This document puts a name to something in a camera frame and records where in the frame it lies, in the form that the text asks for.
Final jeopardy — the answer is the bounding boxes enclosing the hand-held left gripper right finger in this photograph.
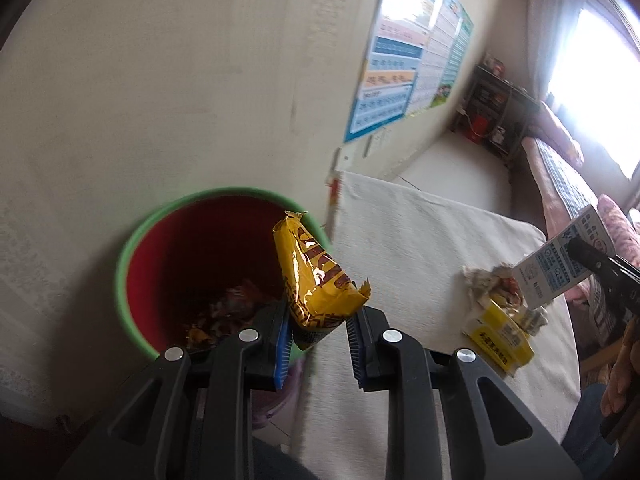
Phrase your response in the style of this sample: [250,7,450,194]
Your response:
[345,307,586,480]

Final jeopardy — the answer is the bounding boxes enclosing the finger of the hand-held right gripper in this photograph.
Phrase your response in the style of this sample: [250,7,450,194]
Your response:
[564,236,640,320]

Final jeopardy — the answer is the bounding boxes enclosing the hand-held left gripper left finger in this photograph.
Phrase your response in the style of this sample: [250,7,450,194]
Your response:
[57,305,294,480]

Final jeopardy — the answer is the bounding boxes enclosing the blue white milk carton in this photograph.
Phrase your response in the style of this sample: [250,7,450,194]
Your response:
[511,204,617,310]

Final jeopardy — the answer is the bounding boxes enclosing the red bin with green rim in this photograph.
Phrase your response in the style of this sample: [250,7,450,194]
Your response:
[115,187,333,362]

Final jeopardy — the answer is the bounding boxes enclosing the person's right hand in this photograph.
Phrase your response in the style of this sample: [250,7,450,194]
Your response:
[600,330,640,417]

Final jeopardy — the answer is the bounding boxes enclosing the person's blue trousers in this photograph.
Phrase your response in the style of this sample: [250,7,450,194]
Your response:
[562,384,621,480]

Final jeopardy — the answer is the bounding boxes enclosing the bed with checked sheet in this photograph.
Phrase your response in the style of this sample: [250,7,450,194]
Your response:
[520,100,640,353]

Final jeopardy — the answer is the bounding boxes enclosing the crumpled printed paper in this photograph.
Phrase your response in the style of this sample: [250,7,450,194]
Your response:
[461,262,526,307]

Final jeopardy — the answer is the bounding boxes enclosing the white table cloth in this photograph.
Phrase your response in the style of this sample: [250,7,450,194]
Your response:
[290,170,583,480]

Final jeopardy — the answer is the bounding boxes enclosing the yellow cardboard box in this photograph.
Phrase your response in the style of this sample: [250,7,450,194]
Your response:
[460,297,536,377]

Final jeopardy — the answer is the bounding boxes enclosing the red bag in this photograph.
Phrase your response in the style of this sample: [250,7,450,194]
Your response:
[465,114,489,142]

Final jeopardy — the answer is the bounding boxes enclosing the bright window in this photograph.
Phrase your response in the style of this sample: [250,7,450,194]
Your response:
[542,5,640,182]

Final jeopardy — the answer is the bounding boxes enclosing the dark storage shelf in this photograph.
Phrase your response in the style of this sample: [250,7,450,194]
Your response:
[452,62,544,169]

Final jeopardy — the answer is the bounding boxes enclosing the white curtain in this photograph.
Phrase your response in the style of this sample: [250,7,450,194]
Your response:
[526,0,601,107]

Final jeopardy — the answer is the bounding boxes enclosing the white wall socket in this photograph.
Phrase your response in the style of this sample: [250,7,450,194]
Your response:
[362,129,394,159]

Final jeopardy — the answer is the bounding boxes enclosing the wall chart with green corner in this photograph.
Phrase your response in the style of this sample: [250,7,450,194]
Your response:
[407,0,476,117]

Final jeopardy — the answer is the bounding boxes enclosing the blue wall poster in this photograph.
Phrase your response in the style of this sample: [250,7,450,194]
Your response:
[342,0,449,144]

